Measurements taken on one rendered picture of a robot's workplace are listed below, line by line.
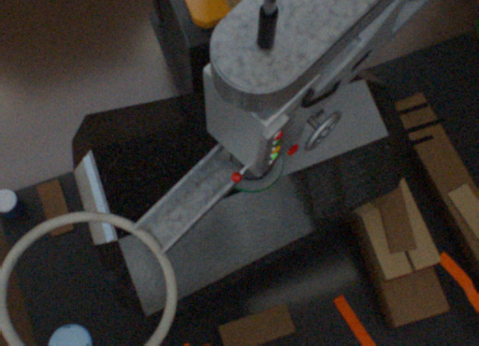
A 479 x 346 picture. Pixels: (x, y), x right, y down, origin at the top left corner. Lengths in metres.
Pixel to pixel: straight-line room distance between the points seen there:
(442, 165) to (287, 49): 1.79
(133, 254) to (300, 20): 1.10
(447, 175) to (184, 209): 1.50
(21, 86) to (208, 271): 1.50
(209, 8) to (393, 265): 1.27
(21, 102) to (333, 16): 2.14
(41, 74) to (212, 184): 1.60
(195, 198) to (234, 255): 0.42
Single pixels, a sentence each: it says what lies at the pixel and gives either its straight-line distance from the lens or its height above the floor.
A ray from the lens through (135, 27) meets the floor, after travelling 3.55.
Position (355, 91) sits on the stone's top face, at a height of 0.82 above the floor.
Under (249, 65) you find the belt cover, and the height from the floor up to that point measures 1.69.
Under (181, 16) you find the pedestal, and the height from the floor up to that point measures 0.74.
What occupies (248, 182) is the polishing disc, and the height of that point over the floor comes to 0.87.
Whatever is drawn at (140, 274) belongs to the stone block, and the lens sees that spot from 2.41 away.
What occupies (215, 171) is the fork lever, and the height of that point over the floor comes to 1.05.
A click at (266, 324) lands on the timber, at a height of 0.14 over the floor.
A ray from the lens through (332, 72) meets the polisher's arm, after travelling 1.90.
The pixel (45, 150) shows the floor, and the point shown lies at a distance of 3.36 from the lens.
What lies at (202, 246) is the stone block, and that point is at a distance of 2.40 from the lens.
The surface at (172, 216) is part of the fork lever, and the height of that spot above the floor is 1.04.
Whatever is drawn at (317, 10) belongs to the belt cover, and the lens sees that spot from 1.61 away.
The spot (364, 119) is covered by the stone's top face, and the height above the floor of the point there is 0.82.
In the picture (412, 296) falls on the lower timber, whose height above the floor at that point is 0.15.
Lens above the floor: 3.07
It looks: 72 degrees down
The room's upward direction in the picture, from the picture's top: 3 degrees clockwise
